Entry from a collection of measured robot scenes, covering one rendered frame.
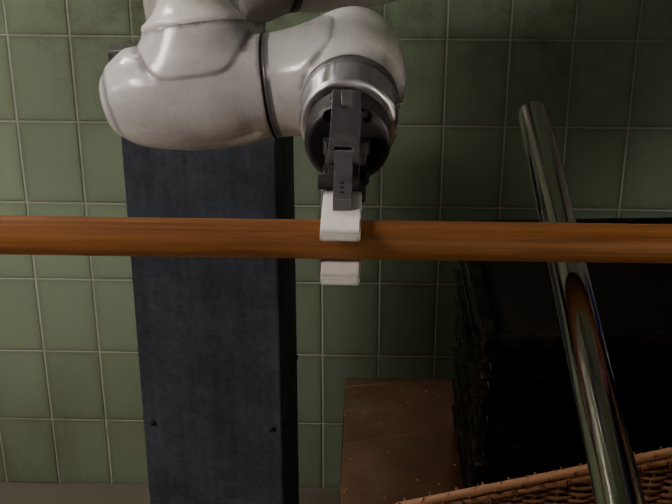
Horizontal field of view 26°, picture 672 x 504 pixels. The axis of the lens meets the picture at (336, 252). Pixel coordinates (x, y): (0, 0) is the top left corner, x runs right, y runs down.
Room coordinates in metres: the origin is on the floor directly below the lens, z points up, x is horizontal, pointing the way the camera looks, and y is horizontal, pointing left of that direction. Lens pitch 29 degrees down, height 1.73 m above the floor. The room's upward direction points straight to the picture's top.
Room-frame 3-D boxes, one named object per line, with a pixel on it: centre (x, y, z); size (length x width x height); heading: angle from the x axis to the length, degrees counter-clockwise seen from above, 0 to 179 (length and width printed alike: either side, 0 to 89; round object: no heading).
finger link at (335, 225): (0.98, 0.00, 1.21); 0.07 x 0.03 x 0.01; 178
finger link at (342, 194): (1.00, -0.01, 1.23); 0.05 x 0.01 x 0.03; 178
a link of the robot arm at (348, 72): (1.21, -0.01, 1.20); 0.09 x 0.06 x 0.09; 88
